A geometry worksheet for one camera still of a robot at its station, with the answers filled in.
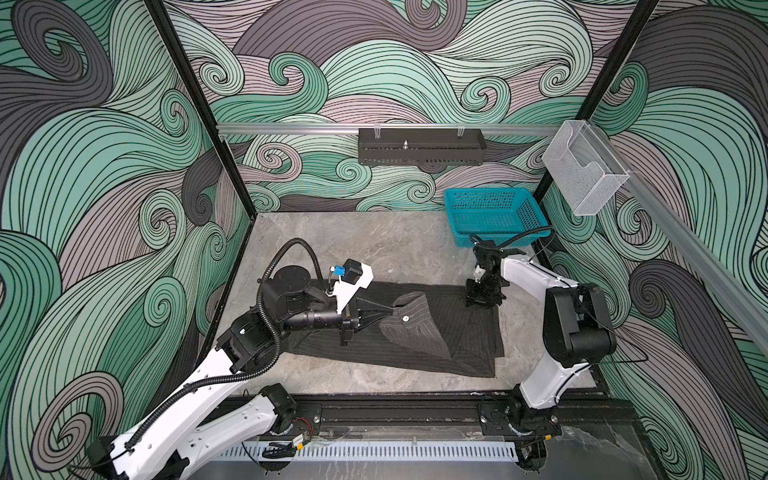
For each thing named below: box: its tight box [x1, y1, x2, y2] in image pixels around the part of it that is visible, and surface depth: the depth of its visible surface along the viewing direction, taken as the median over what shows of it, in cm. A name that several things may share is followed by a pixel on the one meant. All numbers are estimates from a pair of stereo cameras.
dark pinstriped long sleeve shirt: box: [282, 283, 505, 377], surface depth 84 cm
